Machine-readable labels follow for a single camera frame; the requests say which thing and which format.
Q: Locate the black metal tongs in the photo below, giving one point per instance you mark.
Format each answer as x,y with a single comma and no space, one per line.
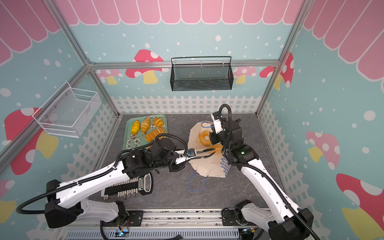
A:
203,154

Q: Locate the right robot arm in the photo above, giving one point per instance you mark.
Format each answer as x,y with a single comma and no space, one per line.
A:
285,220

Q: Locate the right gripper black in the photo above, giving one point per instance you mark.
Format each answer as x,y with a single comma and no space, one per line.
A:
214,138

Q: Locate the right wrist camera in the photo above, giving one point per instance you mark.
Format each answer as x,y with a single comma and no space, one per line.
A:
218,124

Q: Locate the white wire wall basket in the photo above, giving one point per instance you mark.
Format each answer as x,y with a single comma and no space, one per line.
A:
68,113

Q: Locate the black mesh wall basket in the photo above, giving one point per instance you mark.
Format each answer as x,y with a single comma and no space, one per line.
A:
201,74

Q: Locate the black tool rack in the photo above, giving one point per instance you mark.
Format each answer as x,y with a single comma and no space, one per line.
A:
142,185

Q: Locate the ring doughnut bread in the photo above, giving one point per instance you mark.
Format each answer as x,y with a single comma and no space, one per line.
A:
204,138

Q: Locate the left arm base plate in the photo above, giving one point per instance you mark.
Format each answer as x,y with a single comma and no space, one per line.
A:
130,218

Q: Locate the yellow curved bread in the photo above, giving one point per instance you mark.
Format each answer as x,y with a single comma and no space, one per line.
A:
135,128

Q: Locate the green floral tray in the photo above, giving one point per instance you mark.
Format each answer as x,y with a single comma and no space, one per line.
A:
133,141

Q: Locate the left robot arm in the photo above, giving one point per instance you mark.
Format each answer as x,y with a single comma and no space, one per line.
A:
64,203

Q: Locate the checkered paper bag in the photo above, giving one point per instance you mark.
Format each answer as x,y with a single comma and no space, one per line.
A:
216,166

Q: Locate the small croissant bread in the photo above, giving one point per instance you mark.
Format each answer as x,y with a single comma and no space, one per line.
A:
145,125

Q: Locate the long twisted bread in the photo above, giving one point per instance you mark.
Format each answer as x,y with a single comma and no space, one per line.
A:
149,137

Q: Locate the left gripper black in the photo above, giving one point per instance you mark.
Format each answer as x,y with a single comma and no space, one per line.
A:
172,170

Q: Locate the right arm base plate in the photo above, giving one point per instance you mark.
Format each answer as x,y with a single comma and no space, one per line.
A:
233,217

